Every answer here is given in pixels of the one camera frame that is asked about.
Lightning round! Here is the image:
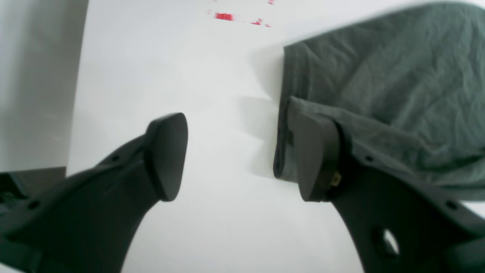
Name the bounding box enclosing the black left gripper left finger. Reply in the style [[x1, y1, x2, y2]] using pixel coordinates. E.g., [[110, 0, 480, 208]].
[[1, 113, 188, 273]]

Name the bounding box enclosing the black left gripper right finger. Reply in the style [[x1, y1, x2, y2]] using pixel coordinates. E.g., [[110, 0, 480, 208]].
[[293, 114, 484, 273]]

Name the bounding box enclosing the dark grey t-shirt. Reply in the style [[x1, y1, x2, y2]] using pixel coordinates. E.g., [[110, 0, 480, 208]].
[[272, 2, 485, 201]]

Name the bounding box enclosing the red tape rectangle marking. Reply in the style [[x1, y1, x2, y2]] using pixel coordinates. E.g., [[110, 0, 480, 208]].
[[205, 0, 278, 28]]

